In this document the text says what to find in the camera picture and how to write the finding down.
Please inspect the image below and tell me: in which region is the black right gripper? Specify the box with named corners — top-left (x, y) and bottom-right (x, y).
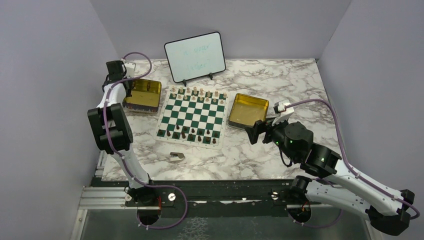
top-left (244, 113), bottom-right (298, 162)

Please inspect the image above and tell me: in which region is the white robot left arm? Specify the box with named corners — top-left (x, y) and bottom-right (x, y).
top-left (87, 60), bottom-right (157, 206)

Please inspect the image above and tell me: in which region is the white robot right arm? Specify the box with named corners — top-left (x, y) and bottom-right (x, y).
top-left (244, 119), bottom-right (415, 236)

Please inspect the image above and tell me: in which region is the green white chess board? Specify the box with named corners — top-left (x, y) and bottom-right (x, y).
top-left (153, 85), bottom-right (229, 150)

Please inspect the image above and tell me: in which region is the light chess pieces row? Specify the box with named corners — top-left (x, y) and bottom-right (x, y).
top-left (165, 86), bottom-right (230, 106)

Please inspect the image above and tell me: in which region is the right gold tin box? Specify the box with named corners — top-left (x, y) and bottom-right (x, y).
top-left (228, 93), bottom-right (269, 130)

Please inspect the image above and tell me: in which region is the gold tin box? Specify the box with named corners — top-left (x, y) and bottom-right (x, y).
top-left (122, 78), bottom-right (162, 114)
top-left (228, 93), bottom-right (269, 130)

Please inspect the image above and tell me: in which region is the left gold tin box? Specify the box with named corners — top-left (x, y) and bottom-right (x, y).
top-left (122, 78), bottom-right (162, 114)

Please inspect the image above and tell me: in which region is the small whiteboard on stand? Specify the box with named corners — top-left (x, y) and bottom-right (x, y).
top-left (164, 31), bottom-right (227, 84)

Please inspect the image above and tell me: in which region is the beige plastic clip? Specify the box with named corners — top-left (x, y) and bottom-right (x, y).
top-left (169, 152), bottom-right (185, 162)

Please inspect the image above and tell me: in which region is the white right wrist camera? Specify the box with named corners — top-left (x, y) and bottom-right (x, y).
top-left (272, 99), bottom-right (295, 126)

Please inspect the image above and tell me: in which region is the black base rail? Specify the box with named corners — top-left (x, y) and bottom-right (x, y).
top-left (124, 179), bottom-right (315, 219)

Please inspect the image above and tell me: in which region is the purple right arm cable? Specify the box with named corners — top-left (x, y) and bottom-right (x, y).
top-left (288, 98), bottom-right (421, 220)

